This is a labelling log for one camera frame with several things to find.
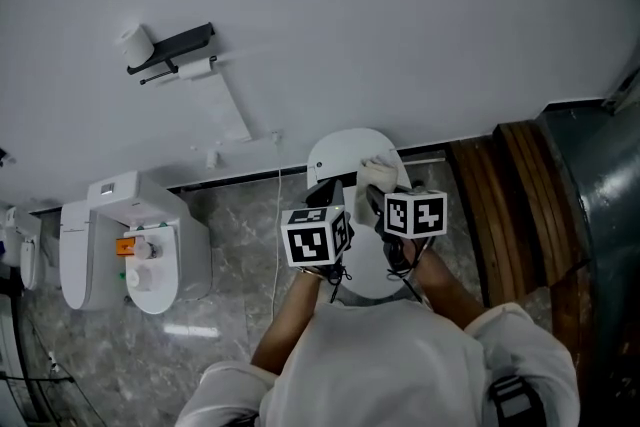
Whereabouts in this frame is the white toilet paper roll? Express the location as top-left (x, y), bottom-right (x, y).
top-left (116, 23), bottom-right (155, 62)

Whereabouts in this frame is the person's left forearm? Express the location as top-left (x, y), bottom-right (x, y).
top-left (249, 264), bottom-right (347, 377)

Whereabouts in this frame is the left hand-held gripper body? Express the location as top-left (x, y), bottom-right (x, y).
top-left (280, 178), bottom-right (354, 269)

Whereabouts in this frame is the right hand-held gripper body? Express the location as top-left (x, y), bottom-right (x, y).
top-left (364, 183), bottom-right (448, 272)

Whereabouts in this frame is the white plastic cup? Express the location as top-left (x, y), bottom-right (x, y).
top-left (132, 238), bottom-right (159, 262)

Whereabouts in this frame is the white round container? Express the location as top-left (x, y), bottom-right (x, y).
top-left (124, 266), bottom-right (154, 292)

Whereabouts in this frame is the person's right forearm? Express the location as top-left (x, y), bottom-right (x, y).
top-left (399, 244), bottom-right (489, 332)

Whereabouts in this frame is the grey metal door fitting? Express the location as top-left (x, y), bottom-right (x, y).
top-left (601, 67), bottom-right (640, 115)

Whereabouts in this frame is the black shoulder strap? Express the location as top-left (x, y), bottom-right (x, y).
top-left (486, 374), bottom-right (549, 427)

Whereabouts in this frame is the white cloth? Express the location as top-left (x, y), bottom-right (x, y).
top-left (351, 154), bottom-right (401, 227)

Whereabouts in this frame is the black wall shelf holder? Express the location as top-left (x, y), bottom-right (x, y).
top-left (126, 21), bottom-right (219, 87)

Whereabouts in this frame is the white smart toilet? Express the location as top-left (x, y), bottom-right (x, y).
top-left (58, 170), bottom-right (213, 316)

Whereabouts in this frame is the brown wooden door frame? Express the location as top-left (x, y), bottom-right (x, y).
top-left (448, 121), bottom-right (592, 308)

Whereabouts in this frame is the person's white shirt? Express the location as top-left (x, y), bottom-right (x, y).
top-left (174, 298), bottom-right (581, 427)

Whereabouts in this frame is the white toilet lid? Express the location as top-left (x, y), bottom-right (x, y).
top-left (306, 128), bottom-right (403, 196)

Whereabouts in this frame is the white toilet bowl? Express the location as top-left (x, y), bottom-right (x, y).
top-left (340, 179), bottom-right (416, 302)

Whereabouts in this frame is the hanging toilet paper strip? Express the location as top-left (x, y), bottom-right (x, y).
top-left (178, 56), bottom-right (253, 142)

